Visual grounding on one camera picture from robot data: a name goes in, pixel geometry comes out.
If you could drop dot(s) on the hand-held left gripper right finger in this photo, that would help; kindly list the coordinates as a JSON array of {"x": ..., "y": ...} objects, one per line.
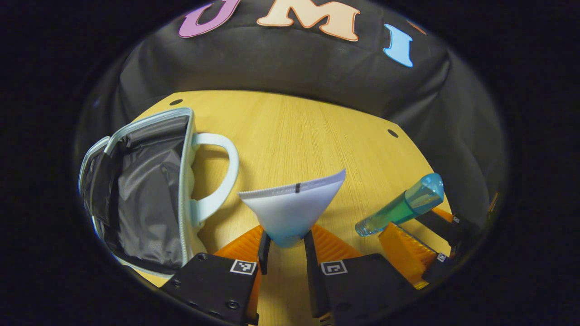
[{"x": 312, "y": 271}]

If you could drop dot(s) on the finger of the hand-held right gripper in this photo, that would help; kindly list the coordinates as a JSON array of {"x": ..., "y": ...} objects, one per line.
[
  {"x": 405, "y": 253},
  {"x": 439, "y": 228}
]

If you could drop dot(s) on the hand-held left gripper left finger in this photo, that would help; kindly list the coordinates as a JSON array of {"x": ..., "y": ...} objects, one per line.
[{"x": 264, "y": 256}]

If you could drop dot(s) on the blue-capped clear bottle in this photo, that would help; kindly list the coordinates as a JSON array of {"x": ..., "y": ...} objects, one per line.
[{"x": 403, "y": 206}]

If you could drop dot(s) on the pale blue suitcase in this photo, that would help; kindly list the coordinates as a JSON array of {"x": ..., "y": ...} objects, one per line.
[{"x": 149, "y": 203}]

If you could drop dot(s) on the black backdrop cloth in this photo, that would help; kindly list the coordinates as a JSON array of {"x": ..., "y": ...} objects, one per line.
[{"x": 317, "y": 68}]

